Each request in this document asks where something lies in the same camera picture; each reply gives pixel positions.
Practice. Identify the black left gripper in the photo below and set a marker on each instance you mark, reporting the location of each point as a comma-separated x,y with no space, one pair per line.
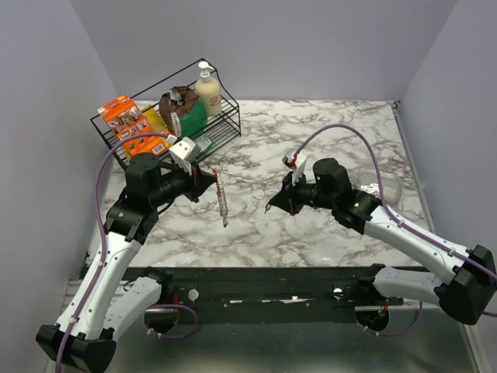
199,182

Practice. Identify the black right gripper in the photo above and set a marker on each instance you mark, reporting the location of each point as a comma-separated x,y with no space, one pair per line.
286,200

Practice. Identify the red handled metal key holder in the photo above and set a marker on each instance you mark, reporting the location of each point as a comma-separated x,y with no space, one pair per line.
223,206

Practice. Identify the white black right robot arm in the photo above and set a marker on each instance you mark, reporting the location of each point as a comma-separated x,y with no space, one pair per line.
460,280

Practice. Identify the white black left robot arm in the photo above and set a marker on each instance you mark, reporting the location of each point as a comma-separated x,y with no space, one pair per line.
85,335

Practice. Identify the green white snack bag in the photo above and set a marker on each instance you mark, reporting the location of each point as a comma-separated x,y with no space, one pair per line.
205,143

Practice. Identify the yellow snack bag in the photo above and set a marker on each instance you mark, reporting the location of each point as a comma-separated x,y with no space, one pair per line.
147,122

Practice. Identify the brown green coffee bag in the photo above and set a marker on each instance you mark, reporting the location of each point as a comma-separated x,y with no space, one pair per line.
183,112

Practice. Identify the silver foil packet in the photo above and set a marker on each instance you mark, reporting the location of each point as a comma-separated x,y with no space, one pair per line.
392,186

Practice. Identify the cream pump lotion bottle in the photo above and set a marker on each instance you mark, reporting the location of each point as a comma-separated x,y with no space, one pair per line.
208,89

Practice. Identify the orange product box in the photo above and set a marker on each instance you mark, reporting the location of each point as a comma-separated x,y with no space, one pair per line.
116,115

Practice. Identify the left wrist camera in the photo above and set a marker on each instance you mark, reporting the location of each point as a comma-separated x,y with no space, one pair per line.
183,153

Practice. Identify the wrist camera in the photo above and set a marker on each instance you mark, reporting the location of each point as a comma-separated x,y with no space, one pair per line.
296,162
183,153

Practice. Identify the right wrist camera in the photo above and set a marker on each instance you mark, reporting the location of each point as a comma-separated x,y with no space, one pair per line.
296,162

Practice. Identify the black wire rack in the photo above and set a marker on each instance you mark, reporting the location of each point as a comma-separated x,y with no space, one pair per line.
223,128

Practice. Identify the black metal base rail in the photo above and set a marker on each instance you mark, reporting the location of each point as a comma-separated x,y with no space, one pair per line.
243,295

